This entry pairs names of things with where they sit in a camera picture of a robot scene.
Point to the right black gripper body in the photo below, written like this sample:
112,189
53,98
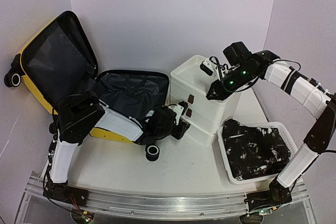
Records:
220,87

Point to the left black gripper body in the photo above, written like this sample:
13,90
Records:
178,135

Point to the white drawer cabinet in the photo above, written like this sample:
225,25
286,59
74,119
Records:
190,84

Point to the black white patterned garment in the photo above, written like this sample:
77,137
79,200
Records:
254,152

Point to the white perforated plastic basket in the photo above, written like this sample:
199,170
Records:
284,134

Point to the yellow cartoon print suitcase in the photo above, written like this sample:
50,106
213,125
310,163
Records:
59,61

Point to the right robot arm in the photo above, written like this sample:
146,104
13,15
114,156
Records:
317,113

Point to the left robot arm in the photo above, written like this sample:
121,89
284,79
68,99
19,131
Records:
78,115

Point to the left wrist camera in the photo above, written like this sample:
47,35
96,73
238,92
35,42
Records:
179,109

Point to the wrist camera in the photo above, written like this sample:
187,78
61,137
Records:
179,109
209,68

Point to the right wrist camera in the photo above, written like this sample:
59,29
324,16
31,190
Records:
209,68

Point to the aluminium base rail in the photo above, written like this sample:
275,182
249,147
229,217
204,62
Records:
199,207

